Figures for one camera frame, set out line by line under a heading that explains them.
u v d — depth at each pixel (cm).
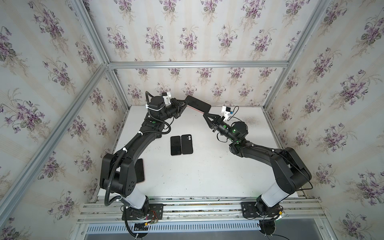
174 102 70
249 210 73
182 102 75
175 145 98
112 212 74
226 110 76
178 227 76
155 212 72
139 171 85
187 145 98
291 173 46
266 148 56
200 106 80
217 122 69
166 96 75
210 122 73
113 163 43
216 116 73
